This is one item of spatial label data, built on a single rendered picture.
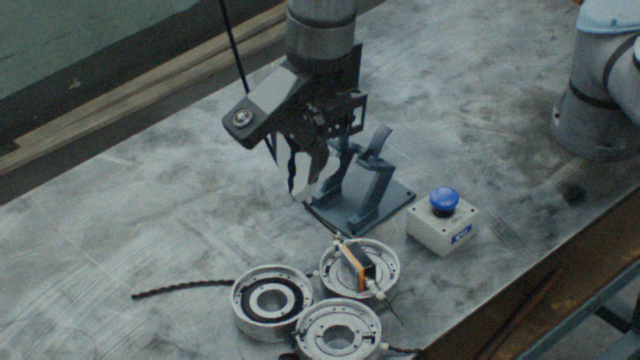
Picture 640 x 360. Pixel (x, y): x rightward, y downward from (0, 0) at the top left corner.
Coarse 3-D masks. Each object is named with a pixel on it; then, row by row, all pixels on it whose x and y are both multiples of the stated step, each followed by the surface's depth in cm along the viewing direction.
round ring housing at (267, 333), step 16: (256, 272) 142; (272, 272) 142; (288, 272) 142; (240, 288) 141; (272, 288) 140; (304, 288) 140; (256, 304) 138; (288, 304) 138; (304, 304) 138; (240, 320) 136; (256, 336) 136; (272, 336) 136; (288, 336) 137
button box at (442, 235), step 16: (416, 208) 148; (432, 208) 148; (464, 208) 148; (416, 224) 148; (432, 224) 146; (448, 224) 146; (464, 224) 146; (432, 240) 147; (448, 240) 146; (464, 240) 149
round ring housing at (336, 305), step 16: (320, 304) 137; (336, 304) 137; (352, 304) 137; (304, 320) 136; (336, 320) 136; (368, 320) 136; (304, 336) 136; (336, 336) 137; (352, 336) 136; (304, 352) 131; (336, 352) 132; (352, 352) 132; (368, 352) 131
